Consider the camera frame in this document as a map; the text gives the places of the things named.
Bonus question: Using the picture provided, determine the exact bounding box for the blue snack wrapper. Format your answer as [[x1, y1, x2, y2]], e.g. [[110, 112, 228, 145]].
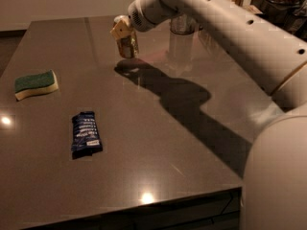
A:
[[71, 111, 103, 159]]

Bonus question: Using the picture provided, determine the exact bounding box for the dark dispenser with snacks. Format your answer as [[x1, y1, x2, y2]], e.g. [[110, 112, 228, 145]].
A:
[[250, 0, 307, 39]]

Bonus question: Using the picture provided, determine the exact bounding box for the orange soda can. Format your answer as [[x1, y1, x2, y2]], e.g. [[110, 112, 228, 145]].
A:
[[113, 15, 139, 58]]

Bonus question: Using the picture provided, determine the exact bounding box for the green and yellow sponge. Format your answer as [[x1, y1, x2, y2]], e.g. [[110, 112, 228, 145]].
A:
[[14, 70, 59, 101]]

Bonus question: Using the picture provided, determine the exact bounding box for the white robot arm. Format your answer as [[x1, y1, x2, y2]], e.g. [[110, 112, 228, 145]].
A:
[[115, 0, 307, 230]]

